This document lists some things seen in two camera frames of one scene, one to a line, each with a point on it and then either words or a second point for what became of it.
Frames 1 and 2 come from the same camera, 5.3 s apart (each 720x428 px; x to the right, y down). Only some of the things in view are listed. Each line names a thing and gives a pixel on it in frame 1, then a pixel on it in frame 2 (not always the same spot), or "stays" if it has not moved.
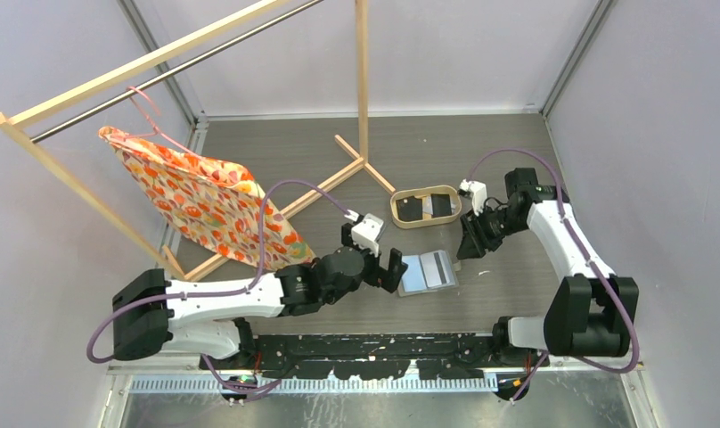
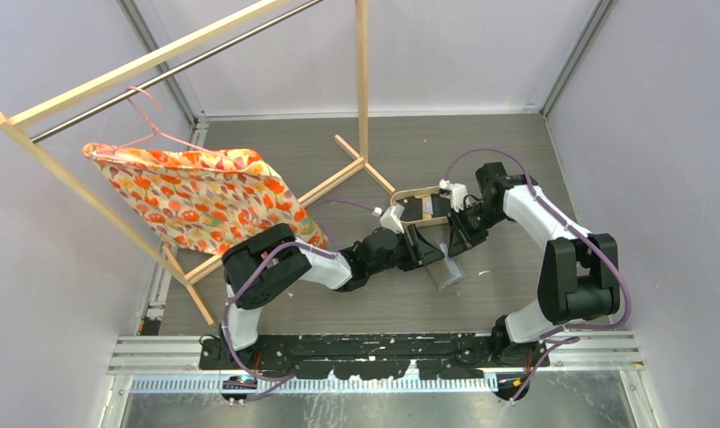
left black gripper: x=388 y=278 to x=419 y=251
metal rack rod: x=70 y=120 stays
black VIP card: x=410 y=209 stays
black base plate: x=436 y=356 stays
